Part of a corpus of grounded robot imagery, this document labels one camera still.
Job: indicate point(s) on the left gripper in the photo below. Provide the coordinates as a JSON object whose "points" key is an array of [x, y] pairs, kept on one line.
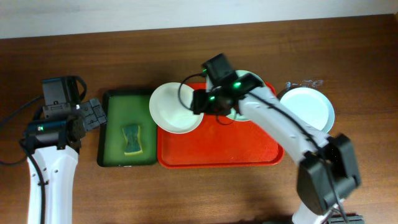
{"points": [[82, 116]]}

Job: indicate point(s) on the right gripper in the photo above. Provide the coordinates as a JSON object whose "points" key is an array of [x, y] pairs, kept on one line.
{"points": [[197, 101]]}

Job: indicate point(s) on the white plate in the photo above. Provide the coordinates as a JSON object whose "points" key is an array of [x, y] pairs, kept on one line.
{"points": [[168, 112]]}

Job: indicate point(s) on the yellow green scrub sponge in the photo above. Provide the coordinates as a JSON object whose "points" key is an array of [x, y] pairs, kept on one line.
{"points": [[132, 136]]}

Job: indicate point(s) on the light blue plate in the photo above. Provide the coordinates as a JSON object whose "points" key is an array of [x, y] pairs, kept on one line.
{"points": [[311, 106]]}

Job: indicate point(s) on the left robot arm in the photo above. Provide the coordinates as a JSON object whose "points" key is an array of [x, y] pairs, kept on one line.
{"points": [[52, 147]]}

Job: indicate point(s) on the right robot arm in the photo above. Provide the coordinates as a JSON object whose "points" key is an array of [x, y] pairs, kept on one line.
{"points": [[327, 166]]}

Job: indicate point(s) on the dark green soapy tray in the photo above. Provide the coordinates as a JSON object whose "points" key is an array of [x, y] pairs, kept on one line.
{"points": [[125, 108]]}

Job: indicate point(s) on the red plastic tray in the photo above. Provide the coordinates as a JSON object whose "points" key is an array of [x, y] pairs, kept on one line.
{"points": [[217, 142]]}

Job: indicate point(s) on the black metal base rail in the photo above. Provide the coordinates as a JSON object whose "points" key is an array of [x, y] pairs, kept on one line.
{"points": [[350, 219]]}

